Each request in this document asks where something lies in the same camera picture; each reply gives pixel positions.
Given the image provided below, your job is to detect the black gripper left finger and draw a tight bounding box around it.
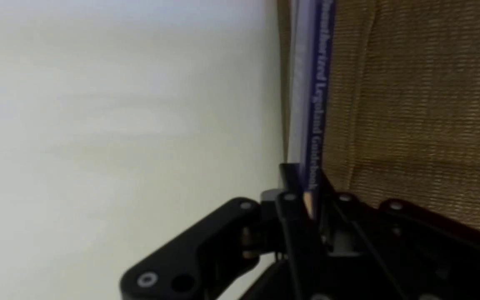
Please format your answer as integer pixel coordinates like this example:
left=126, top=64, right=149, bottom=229
left=277, top=164, right=331, bottom=300

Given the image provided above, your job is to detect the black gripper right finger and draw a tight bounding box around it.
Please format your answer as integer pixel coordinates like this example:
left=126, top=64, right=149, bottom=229
left=319, top=174, right=397, bottom=300

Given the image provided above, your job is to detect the brown fabric sofa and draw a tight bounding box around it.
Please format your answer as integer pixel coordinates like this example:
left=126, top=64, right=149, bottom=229
left=276, top=0, right=480, bottom=242

